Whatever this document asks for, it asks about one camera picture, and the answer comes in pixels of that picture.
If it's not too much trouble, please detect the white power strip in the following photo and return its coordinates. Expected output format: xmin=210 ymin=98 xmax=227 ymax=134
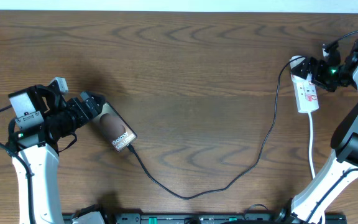
xmin=291 ymin=72 xmax=319 ymax=114

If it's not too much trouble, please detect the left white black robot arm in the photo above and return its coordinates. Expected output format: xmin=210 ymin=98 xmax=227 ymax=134
xmin=7 ymin=79 xmax=106 ymax=223

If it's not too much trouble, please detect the white power strip cord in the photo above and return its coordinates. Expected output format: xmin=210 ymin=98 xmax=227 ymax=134
xmin=307 ymin=112 xmax=326 ymax=224

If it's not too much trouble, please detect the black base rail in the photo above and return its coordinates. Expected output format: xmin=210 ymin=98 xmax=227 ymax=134
xmin=62 ymin=212 xmax=347 ymax=224

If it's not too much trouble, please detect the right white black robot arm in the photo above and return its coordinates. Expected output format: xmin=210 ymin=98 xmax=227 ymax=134
xmin=273 ymin=39 xmax=358 ymax=223

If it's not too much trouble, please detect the black charger cable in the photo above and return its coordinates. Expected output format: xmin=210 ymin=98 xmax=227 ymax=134
xmin=126 ymin=55 xmax=307 ymax=200

